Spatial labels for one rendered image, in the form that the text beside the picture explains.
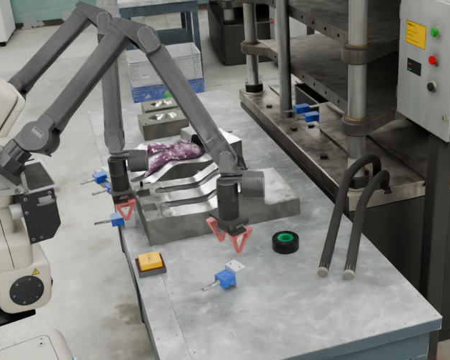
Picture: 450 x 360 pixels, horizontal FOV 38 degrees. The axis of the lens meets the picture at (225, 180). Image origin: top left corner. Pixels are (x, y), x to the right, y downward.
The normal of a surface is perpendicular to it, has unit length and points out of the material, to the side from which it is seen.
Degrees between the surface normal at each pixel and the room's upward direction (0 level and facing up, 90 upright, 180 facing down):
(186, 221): 90
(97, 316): 0
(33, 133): 59
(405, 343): 90
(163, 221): 90
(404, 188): 90
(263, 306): 0
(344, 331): 0
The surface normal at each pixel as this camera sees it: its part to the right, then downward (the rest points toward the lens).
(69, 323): -0.08, -0.90
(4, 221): 0.46, 0.36
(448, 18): -0.96, 0.18
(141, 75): 0.21, 0.43
